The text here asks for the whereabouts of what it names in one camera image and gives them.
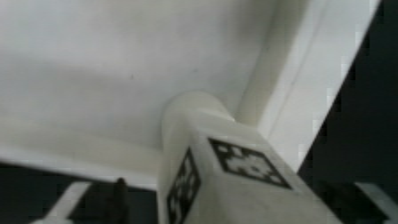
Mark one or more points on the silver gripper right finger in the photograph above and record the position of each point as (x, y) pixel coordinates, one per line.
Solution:
(353, 205)

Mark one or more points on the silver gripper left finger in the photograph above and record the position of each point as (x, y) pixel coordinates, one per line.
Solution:
(93, 204)

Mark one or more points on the white square table top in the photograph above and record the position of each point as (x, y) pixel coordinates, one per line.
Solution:
(104, 56)

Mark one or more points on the white table leg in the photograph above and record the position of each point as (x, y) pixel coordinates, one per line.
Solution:
(227, 182)

